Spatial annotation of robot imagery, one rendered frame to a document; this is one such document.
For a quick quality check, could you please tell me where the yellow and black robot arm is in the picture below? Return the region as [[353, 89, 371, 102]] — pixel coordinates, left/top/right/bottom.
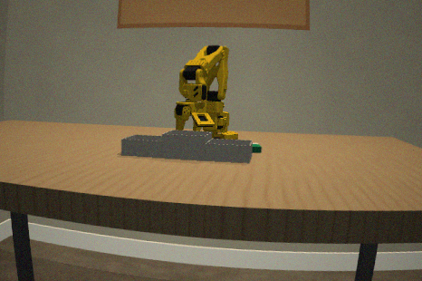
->
[[178, 45, 238, 140]]

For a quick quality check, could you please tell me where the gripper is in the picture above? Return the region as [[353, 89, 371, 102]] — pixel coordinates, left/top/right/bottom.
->
[[175, 100, 215, 131]]

